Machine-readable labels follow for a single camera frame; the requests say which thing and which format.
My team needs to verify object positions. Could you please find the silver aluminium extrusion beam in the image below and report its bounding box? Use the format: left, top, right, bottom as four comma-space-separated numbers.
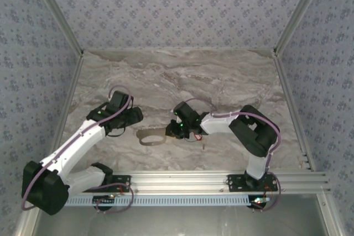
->
65, 171, 332, 195

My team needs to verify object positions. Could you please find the grey metal panel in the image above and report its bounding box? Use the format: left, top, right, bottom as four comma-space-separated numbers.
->
35, 195, 330, 236

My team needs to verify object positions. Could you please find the small black controller board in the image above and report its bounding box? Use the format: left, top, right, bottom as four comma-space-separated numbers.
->
248, 195, 271, 212
92, 195, 116, 211

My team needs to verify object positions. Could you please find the thin black left gripper wire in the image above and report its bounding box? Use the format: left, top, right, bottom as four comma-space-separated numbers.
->
106, 127, 128, 138

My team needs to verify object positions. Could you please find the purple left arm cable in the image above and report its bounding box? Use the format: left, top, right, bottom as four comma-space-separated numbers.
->
21, 85, 135, 215

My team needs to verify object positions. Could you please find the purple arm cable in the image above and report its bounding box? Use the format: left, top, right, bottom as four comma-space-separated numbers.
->
184, 97, 282, 212
21, 85, 135, 215

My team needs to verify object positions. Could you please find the pale slotted cable duct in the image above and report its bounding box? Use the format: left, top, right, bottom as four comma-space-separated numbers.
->
65, 194, 249, 207

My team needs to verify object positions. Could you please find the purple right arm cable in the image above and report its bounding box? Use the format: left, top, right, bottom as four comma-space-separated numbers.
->
184, 97, 282, 212

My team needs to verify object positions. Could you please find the silver aluminium corner post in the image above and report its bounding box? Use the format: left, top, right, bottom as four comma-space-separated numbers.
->
27, 0, 85, 56
273, 0, 330, 56

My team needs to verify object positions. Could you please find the silver aluminium frame bar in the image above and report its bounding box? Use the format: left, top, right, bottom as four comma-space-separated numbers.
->
13, 208, 42, 236
316, 193, 342, 236

